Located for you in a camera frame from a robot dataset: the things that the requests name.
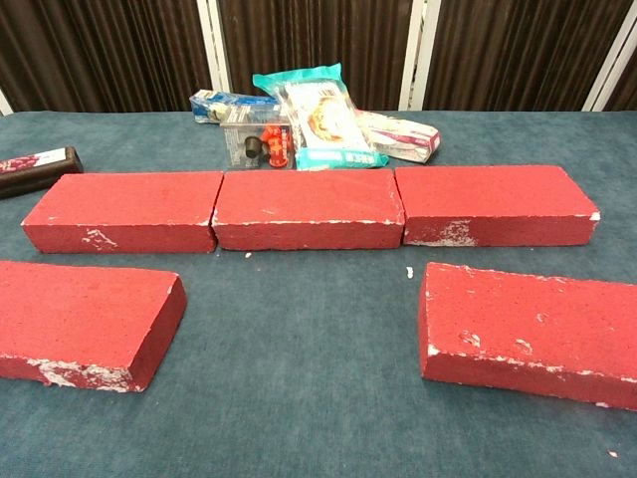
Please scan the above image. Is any clear plastic parts box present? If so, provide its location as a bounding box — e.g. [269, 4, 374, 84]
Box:
[220, 119, 295, 171]

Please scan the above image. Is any teal snack bag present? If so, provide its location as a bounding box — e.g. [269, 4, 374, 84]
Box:
[252, 62, 390, 172]

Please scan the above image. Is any dark red black box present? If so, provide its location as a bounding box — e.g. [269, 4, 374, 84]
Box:
[0, 145, 84, 201]

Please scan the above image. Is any red brick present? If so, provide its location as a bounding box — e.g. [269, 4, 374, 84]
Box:
[0, 259, 189, 394]
[211, 167, 406, 252]
[418, 261, 637, 412]
[20, 170, 225, 255]
[394, 164, 601, 248]

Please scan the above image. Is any blue felt table cover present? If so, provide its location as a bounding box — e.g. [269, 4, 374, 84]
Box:
[0, 109, 637, 478]

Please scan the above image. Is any blue white snack packet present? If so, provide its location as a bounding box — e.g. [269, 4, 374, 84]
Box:
[188, 89, 281, 125]

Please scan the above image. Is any white pink snack packet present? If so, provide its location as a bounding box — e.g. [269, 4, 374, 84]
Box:
[355, 110, 442, 165]

